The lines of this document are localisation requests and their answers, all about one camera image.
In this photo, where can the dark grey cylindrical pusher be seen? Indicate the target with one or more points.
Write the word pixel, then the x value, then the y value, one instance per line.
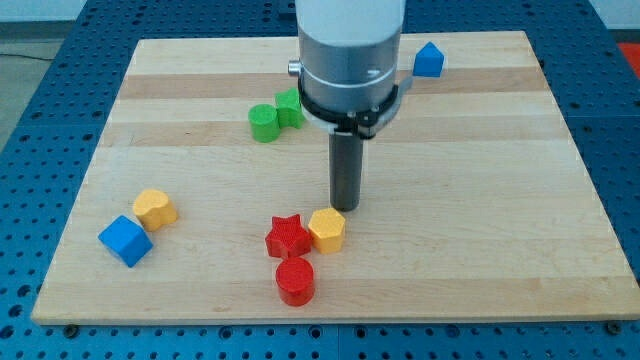
pixel 345 165

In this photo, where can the red cylinder block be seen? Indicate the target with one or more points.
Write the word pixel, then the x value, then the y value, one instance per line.
pixel 295 280

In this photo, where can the blue cube block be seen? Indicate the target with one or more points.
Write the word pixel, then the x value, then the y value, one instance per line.
pixel 126 240

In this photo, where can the green star block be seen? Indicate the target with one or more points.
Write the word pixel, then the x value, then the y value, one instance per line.
pixel 288 108

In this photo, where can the blue pentagon block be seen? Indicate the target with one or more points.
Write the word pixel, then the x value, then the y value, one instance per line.
pixel 429 61

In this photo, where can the green cylinder block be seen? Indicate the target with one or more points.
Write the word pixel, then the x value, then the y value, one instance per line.
pixel 264 123

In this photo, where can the yellow hexagon block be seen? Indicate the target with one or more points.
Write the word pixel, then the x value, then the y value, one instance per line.
pixel 327 228

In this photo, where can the wooden board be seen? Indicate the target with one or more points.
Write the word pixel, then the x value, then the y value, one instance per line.
pixel 475 204

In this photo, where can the red star block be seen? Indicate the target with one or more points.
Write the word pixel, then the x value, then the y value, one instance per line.
pixel 287 237

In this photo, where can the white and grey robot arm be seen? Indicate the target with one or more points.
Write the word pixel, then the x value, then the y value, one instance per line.
pixel 348 58

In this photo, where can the yellow heart block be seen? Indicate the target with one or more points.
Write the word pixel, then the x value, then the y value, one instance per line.
pixel 154 209

